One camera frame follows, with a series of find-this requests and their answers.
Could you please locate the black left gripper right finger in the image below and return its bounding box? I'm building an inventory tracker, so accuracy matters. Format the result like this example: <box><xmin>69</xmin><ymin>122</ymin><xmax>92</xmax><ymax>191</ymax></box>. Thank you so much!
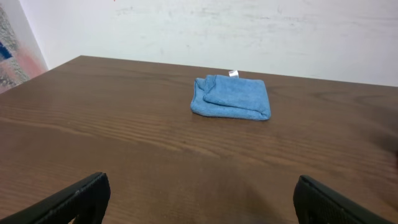
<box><xmin>293</xmin><ymin>175</ymin><xmax>392</xmax><ymax>224</ymax></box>

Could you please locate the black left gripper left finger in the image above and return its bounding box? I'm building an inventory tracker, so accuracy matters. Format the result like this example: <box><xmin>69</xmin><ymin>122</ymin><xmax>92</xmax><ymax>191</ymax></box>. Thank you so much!
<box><xmin>1</xmin><ymin>172</ymin><xmax>111</xmax><ymax>224</ymax></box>

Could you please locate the blue folded cloth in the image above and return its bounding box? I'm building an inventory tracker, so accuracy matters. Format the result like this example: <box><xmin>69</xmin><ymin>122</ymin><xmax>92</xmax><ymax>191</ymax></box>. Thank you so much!
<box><xmin>190</xmin><ymin>75</ymin><xmax>271</xmax><ymax>121</ymax></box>

